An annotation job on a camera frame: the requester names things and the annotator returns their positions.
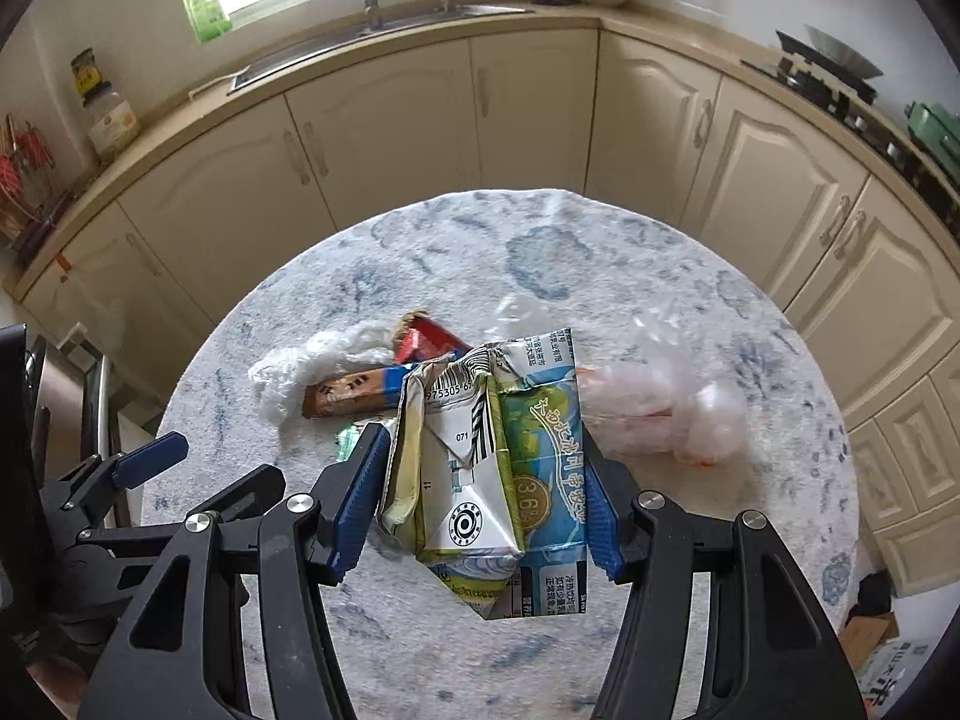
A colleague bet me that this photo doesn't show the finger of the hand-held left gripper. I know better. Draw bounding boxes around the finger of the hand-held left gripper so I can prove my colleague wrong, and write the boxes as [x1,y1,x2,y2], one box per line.
[41,433,188,533]
[79,465,286,541]

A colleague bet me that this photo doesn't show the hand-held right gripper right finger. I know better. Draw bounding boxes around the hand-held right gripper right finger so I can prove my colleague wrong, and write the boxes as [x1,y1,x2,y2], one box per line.
[577,429,867,720]

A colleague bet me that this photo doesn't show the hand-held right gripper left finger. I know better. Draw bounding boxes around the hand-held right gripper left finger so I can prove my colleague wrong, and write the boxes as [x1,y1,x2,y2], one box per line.
[79,424,395,720]

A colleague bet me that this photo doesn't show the green milk carton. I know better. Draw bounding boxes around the green milk carton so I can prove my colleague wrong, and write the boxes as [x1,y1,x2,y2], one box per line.
[379,328,590,622]

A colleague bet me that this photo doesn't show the green snack wrapper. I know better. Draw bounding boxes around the green snack wrapper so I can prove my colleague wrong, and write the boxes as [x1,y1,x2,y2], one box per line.
[335,420,398,466]

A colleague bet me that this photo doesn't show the stainless steel appliance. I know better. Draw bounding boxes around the stainless steel appliance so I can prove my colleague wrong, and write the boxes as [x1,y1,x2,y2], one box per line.
[0,322,121,527]

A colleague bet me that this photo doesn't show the brown snack bar wrapper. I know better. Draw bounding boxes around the brown snack bar wrapper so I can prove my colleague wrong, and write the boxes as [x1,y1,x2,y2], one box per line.
[302,364,421,421]

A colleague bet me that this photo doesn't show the crumpled clear plastic wrap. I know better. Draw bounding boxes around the crumpled clear plastic wrap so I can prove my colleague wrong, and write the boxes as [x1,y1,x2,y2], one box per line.
[249,319,395,428]

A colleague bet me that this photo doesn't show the clear plastic bag orange scraps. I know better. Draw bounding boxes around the clear plastic bag orange scraps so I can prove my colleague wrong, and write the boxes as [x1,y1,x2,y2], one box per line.
[577,315,751,467]

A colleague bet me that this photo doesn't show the red snack wrapper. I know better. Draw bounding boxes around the red snack wrapper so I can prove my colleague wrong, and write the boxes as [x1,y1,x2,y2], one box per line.
[391,311,472,367]

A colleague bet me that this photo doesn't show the black cloth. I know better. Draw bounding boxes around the black cloth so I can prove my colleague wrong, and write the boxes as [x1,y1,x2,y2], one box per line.
[855,574,895,617]

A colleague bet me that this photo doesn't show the brown and red cardboard box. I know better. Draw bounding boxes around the brown and red cardboard box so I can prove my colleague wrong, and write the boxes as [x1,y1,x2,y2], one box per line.
[838,611,901,673]

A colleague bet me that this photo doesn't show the utensil holder with red tools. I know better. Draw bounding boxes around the utensil holder with red tools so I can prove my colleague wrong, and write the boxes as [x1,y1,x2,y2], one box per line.
[0,114,76,245]

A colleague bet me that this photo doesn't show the glass jar orange label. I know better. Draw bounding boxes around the glass jar orange label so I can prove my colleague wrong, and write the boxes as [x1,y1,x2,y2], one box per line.
[88,90,143,163]

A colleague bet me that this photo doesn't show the dark bottle yellow label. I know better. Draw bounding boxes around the dark bottle yellow label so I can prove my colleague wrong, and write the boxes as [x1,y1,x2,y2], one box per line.
[71,49,104,103]

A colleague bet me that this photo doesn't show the cream kitchen cabinets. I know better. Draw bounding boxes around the cream kitchen cabinets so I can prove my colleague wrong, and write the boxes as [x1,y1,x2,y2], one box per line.
[15,4,960,601]

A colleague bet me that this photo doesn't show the stainless steel sink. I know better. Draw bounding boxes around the stainless steel sink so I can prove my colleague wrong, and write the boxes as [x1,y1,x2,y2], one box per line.
[229,4,535,95]

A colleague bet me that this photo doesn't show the green plastic bottle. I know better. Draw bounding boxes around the green plastic bottle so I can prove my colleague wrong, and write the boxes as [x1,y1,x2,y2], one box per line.
[186,0,233,44]

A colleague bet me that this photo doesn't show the black gas stove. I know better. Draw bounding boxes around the black gas stove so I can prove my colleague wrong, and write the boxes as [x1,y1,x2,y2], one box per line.
[742,30,960,192]

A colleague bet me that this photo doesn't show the green electric grill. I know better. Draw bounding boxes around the green electric grill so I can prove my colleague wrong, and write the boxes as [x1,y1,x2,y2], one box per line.
[904,101,960,182]

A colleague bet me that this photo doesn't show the steel wok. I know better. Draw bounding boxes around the steel wok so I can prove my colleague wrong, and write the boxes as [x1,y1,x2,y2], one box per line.
[802,24,886,80]

